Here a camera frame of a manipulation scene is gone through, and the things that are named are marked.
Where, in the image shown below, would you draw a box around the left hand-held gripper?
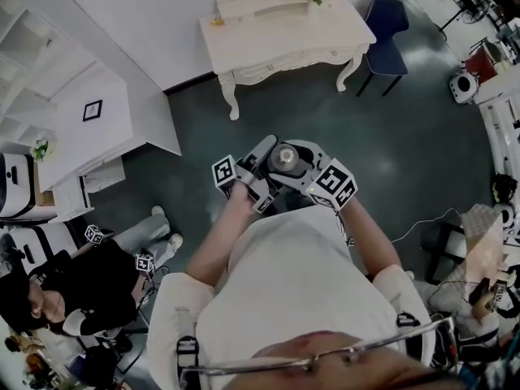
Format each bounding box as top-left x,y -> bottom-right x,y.
211,134 -> 280,215

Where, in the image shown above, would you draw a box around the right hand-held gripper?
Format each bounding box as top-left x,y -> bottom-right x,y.
271,138 -> 358,211

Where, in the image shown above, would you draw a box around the person's right forearm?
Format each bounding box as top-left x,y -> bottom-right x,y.
339,197 -> 404,284

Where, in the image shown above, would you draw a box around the person's left forearm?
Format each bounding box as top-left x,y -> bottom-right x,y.
186,183 -> 257,288

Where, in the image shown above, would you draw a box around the white ornate table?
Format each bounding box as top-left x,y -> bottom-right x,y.
198,0 -> 378,121

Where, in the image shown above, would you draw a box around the person's white shirt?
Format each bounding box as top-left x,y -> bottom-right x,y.
148,208 -> 432,381

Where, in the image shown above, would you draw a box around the white cabinet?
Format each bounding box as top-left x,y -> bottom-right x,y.
38,61 -> 182,193

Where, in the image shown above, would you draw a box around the blue chair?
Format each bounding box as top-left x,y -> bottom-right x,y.
356,0 -> 410,98

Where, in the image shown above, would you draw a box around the black side table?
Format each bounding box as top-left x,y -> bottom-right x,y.
422,221 -> 468,286

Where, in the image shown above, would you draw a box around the white round device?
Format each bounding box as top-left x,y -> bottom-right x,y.
448,72 -> 479,105

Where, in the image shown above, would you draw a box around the beige chequered blanket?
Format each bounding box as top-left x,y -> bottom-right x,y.
440,203 -> 513,300

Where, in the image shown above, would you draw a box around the person's eyeglasses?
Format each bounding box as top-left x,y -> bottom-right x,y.
180,314 -> 459,378

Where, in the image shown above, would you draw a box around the white drawer unit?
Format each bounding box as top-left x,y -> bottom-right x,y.
52,156 -> 127,223

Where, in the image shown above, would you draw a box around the red chair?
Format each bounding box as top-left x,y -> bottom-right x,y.
462,37 -> 507,85

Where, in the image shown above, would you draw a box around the person's head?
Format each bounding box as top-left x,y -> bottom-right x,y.
250,330 -> 464,390

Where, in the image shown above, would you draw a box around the small white flower plant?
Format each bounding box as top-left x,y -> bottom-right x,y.
29,136 -> 56,163

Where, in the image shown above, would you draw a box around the brown cardboard box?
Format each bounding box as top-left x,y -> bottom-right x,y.
33,162 -> 56,207

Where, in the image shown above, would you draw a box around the white black-trimmed machine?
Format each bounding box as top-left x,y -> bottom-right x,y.
6,221 -> 89,271
0,152 -> 37,221

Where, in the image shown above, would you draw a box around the white open bookshelf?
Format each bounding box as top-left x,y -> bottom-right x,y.
0,0 -> 102,145

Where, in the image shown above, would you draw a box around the white floor cable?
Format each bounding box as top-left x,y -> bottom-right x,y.
390,207 -> 464,243

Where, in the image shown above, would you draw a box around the black picture frame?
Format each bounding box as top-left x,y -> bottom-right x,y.
82,99 -> 104,123

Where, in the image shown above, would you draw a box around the white bed frame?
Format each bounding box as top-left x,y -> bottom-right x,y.
478,93 -> 520,186

